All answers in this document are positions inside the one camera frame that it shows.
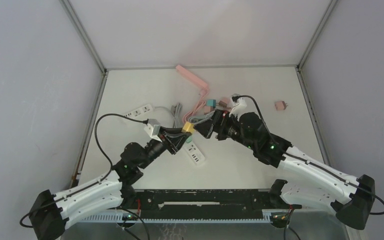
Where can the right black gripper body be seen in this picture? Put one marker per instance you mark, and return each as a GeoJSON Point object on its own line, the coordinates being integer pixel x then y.
{"type": "Point", "coordinates": [222, 118]}

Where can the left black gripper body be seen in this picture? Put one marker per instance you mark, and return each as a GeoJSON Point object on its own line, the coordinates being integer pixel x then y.
{"type": "Point", "coordinates": [162, 133]}

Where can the yellow plug adapter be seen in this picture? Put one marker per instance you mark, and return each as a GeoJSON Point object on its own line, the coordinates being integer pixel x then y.
{"type": "Point", "coordinates": [188, 127]}

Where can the white power strip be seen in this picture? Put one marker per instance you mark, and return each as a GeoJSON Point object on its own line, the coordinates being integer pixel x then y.
{"type": "Point", "coordinates": [139, 111]}
{"type": "Point", "coordinates": [194, 153]}

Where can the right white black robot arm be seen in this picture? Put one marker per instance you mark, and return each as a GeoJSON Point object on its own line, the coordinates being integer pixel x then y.
{"type": "Point", "coordinates": [350, 198]}

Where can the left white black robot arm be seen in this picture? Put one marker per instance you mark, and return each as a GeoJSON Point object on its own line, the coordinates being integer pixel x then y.
{"type": "Point", "coordinates": [53, 213]}

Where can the pink plug adapter centre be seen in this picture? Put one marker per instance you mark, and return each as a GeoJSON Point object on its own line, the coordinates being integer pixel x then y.
{"type": "Point", "coordinates": [207, 109]}

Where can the brown pink plug adapter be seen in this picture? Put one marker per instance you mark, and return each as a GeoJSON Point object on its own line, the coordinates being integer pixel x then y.
{"type": "Point", "coordinates": [224, 102]}

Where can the teal plug adapter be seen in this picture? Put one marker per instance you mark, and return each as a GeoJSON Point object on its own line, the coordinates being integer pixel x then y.
{"type": "Point", "coordinates": [211, 103]}

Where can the pink plug adapter right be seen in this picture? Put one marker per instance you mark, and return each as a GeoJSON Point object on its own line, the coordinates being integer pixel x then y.
{"type": "Point", "coordinates": [280, 105]}

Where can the pink power strip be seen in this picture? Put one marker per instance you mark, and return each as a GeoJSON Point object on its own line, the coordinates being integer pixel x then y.
{"type": "Point", "coordinates": [197, 81]}

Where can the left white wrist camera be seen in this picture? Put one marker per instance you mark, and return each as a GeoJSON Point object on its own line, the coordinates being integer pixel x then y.
{"type": "Point", "coordinates": [152, 128]}

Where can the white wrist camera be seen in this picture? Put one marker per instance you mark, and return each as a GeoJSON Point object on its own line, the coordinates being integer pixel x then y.
{"type": "Point", "coordinates": [152, 128]}
{"type": "Point", "coordinates": [237, 105]}

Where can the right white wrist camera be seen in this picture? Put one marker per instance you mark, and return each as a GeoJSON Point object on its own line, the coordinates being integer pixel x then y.
{"type": "Point", "coordinates": [237, 105]}

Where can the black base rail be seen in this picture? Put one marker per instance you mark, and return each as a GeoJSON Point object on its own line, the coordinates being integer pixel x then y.
{"type": "Point", "coordinates": [203, 203]}

